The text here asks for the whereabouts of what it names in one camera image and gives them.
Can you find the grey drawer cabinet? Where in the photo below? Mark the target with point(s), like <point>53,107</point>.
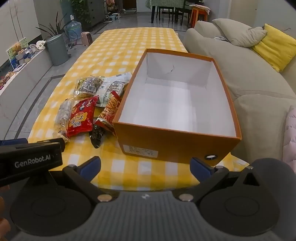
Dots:
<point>97,12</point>

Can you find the small blue stool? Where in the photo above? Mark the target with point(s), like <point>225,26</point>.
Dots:
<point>115,16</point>

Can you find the long-leaf potted plant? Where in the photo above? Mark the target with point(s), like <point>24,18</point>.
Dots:
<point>55,27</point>

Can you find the white low bench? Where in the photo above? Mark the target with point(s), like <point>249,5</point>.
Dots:
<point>27,69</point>

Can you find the yellow biscuit packet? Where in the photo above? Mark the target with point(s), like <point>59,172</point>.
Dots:
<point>78,90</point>

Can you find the blue water jug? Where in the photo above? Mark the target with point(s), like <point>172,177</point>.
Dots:
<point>73,30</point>

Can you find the orange plastic stool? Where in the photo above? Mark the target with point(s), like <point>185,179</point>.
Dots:
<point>200,14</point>

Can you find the grey-green trash bin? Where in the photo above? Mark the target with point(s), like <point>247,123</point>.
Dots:
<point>56,51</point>

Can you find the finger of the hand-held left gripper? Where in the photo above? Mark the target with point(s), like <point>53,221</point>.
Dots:
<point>13,141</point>

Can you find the pink space heater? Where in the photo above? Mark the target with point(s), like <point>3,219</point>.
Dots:
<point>86,38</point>

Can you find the beige sofa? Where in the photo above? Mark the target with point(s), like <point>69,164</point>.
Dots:
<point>254,76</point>

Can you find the pink quilted cloth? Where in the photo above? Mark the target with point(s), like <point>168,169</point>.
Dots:
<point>290,139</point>

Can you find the person's left hand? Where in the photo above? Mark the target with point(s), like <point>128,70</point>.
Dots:
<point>4,226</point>

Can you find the white printed snack packet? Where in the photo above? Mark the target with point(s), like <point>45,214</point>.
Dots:
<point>108,95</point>

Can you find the yellow cushion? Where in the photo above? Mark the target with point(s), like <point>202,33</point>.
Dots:
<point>274,46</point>

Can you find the dark dining chair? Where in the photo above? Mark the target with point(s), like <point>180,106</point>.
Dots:
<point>165,12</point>
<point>183,15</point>

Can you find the clear white candy packet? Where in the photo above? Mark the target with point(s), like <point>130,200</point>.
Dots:
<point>63,113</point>

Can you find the white cap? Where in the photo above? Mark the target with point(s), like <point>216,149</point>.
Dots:
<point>40,44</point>

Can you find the brown nut packet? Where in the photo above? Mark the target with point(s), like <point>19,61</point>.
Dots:
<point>94,82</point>

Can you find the orange stick snack packet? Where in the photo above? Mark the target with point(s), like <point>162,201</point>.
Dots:
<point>108,111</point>

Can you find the beige cushion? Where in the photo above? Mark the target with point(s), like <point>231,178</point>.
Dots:
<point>238,32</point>

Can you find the orange cardboard box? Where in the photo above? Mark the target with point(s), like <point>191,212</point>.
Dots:
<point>161,143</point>

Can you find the tall leafy plant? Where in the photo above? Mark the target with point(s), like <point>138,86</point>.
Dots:
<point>79,9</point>

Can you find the remote control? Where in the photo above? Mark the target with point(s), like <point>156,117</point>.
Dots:
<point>220,38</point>

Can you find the yellow checked tablecloth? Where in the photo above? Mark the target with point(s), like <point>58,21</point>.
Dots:
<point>129,46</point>

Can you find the red snack packet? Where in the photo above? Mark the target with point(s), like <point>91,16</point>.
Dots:
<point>79,115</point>

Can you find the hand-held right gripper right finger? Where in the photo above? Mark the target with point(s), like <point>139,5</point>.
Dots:
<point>199,167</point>

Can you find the teddy bear picture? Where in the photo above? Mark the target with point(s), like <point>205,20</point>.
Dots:
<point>17,51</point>

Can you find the dining table with green cloth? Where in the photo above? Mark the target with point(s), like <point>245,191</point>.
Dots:
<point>171,2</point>

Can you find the dark snack packet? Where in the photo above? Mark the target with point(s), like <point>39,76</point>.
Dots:
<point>97,136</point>

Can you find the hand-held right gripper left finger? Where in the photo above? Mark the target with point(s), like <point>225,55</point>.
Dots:
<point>91,166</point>

